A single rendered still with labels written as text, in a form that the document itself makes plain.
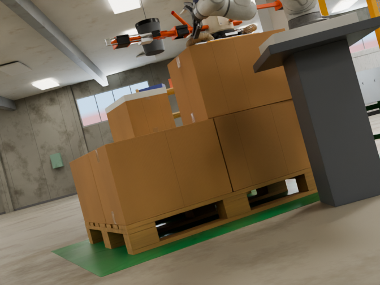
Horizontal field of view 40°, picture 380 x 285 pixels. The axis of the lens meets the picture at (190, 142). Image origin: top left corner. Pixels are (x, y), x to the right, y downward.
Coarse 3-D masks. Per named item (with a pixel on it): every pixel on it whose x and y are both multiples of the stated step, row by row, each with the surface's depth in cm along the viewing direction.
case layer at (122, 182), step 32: (192, 128) 265; (224, 128) 272; (256, 128) 280; (288, 128) 288; (96, 160) 268; (128, 160) 250; (160, 160) 256; (192, 160) 263; (224, 160) 270; (256, 160) 277; (288, 160) 285; (96, 192) 286; (128, 192) 248; (160, 192) 254; (192, 192) 261; (224, 192) 268; (128, 224) 246
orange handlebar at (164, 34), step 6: (258, 6) 282; (264, 6) 283; (270, 6) 285; (276, 6) 288; (234, 24) 308; (204, 30) 300; (138, 36) 280; (162, 36) 285; (168, 36) 291; (114, 42) 275; (132, 42) 283
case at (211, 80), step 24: (192, 48) 273; (216, 48) 277; (240, 48) 282; (192, 72) 276; (216, 72) 276; (240, 72) 281; (264, 72) 286; (192, 96) 284; (216, 96) 274; (240, 96) 279; (264, 96) 284; (288, 96) 289; (192, 120) 293
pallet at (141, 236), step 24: (240, 192) 271; (264, 192) 331; (312, 192) 288; (168, 216) 254; (192, 216) 309; (240, 216) 269; (96, 240) 328; (120, 240) 287; (144, 240) 248; (168, 240) 253
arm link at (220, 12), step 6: (204, 0) 244; (210, 0) 241; (216, 0) 241; (222, 0) 242; (228, 0) 248; (198, 6) 250; (204, 6) 246; (210, 6) 243; (216, 6) 243; (222, 6) 246; (228, 6) 248; (204, 12) 250; (210, 12) 248; (216, 12) 248; (222, 12) 249
